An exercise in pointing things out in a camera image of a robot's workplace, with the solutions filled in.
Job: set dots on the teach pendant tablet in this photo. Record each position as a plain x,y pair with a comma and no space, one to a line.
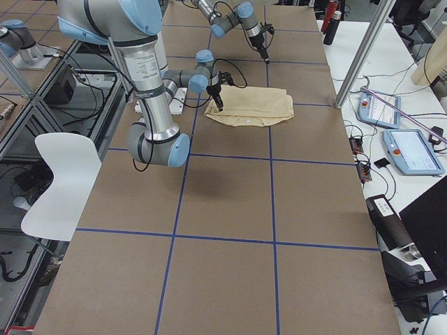
410,152
374,112

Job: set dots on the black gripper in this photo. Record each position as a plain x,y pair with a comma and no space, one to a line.
256,41
214,89

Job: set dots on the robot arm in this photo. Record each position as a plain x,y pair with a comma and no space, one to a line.
133,28
222,19

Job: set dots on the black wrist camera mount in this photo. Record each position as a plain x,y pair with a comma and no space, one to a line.
267,28
226,78

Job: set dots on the lower teach pendant tablet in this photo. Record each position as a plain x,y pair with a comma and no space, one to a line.
410,152

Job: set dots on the upper teach pendant tablet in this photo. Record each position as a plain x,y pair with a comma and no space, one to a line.
374,112

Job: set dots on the red water bottle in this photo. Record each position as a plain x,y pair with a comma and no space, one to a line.
329,12

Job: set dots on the black computer monitor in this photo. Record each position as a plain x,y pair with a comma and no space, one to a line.
425,221

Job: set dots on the beige long-sleeve printed shirt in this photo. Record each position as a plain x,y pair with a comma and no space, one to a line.
251,106

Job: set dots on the aluminium frame post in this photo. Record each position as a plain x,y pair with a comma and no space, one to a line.
364,49

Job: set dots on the black label box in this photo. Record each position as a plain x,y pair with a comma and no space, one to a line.
387,223

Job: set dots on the white plastic chair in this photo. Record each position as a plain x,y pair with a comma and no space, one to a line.
74,162

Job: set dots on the metal stick with green clip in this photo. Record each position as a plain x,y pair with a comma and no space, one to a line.
404,114

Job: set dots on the black water bottle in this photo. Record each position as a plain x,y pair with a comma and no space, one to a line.
332,28

